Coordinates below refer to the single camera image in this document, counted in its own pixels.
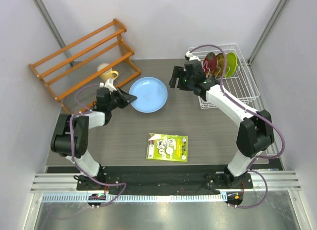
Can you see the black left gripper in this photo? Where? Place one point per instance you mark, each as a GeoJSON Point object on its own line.
{"type": "Point", "coordinates": [126, 98]}

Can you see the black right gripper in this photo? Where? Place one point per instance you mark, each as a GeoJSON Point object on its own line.
{"type": "Point", "coordinates": [177, 71]}

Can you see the light blue plate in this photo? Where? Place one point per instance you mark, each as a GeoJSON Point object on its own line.
{"type": "Point", "coordinates": [151, 94]}

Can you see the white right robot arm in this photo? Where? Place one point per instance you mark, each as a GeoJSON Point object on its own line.
{"type": "Point", "coordinates": [254, 133]}

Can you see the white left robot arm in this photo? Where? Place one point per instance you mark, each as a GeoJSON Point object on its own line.
{"type": "Point", "coordinates": [70, 136]}

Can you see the orange wooden shelf rack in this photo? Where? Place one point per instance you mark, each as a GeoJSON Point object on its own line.
{"type": "Point", "coordinates": [125, 50]}

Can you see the yellow ceramic mug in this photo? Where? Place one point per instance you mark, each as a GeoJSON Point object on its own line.
{"type": "Point", "coordinates": [110, 74]}

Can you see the red patterned plate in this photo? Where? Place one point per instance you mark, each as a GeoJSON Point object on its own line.
{"type": "Point", "coordinates": [209, 64]}

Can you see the white cup on shelf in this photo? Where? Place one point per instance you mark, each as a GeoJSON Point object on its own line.
{"type": "Point", "coordinates": [102, 67]}

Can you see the brown yellow-rimmed plate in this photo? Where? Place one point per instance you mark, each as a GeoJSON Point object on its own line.
{"type": "Point", "coordinates": [219, 65]}

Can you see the green illustrated booklet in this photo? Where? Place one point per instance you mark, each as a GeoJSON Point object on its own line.
{"type": "Point", "coordinates": [167, 147]}

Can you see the lime green plate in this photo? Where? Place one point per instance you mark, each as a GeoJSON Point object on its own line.
{"type": "Point", "coordinates": [231, 64]}

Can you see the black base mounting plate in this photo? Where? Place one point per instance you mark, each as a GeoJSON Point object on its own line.
{"type": "Point", "coordinates": [163, 180]}

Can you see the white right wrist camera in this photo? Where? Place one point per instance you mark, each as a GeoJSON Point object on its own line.
{"type": "Point", "coordinates": [189, 56]}

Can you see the white wire dish rack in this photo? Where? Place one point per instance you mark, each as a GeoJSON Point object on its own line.
{"type": "Point", "coordinates": [239, 83]}

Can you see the aluminium side rail right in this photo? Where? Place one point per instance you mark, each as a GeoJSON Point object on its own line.
{"type": "Point", "coordinates": [265, 128]}

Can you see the aluminium front rail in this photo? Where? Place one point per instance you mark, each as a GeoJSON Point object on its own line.
{"type": "Point", "coordinates": [61, 187]}

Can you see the aluminium frame post left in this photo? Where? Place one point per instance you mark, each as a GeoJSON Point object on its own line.
{"type": "Point", "coordinates": [49, 22]}

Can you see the aluminium frame post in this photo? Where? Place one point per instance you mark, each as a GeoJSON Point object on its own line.
{"type": "Point", "coordinates": [281, 5]}
{"type": "Point", "coordinates": [49, 22]}

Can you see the aluminium frame post right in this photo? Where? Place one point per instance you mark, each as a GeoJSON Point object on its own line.
{"type": "Point", "coordinates": [281, 5]}

